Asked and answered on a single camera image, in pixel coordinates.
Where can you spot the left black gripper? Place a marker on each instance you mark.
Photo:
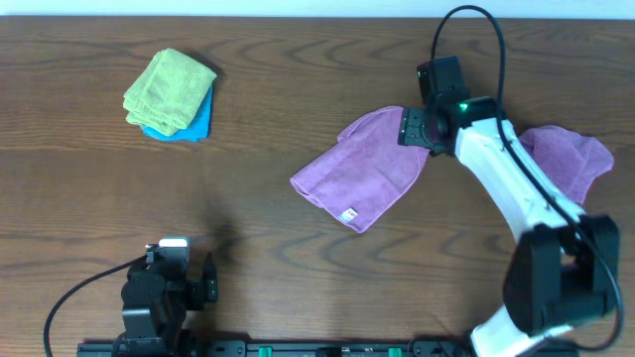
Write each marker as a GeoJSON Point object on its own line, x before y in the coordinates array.
{"type": "Point", "coordinates": [206, 288]}

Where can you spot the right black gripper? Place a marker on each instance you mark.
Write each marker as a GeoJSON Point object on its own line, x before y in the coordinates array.
{"type": "Point", "coordinates": [409, 129]}

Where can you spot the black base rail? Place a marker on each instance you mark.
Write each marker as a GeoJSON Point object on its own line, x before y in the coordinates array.
{"type": "Point", "coordinates": [237, 348]}

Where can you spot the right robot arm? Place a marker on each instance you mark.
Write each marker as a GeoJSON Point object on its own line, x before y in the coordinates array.
{"type": "Point", "coordinates": [563, 273]}

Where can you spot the crumpled purple cloth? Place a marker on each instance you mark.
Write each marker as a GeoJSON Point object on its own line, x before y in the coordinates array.
{"type": "Point", "coordinates": [571, 161]}

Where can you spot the folded green cloth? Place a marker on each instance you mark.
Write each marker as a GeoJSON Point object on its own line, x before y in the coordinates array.
{"type": "Point", "coordinates": [168, 93]}

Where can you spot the folded blue cloth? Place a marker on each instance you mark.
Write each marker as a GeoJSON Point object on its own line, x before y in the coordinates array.
{"type": "Point", "coordinates": [198, 129]}

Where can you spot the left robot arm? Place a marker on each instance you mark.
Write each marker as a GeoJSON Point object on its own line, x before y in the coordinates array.
{"type": "Point", "coordinates": [153, 331]}

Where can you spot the purple microfiber cloth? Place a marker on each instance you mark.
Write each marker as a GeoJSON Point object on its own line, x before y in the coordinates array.
{"type": "Point", "coordinates": [365, 173]}

